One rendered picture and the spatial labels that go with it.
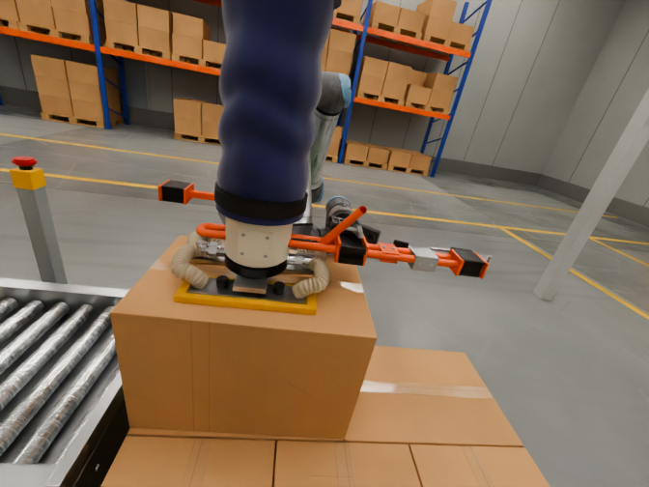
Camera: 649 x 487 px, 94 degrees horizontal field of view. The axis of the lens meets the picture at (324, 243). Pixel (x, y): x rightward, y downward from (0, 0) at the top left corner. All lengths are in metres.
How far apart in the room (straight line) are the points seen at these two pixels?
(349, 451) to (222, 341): 0.51
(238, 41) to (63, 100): 8.50
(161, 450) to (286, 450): 0.32
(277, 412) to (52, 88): 8.71
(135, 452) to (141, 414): 0.09
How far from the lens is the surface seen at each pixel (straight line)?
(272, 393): 0.89
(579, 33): 12.81
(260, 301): 0.76
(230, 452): 1.01
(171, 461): 1.02
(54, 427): 1.17
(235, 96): 0.67
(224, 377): 0.86
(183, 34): 8.17
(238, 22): 0.69
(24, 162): 1.59
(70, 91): 9.00
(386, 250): 0.85
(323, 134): 1.35
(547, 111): 12.56
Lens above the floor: 1.43
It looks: 25 degrees down
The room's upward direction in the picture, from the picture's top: 11 degrees clockwise
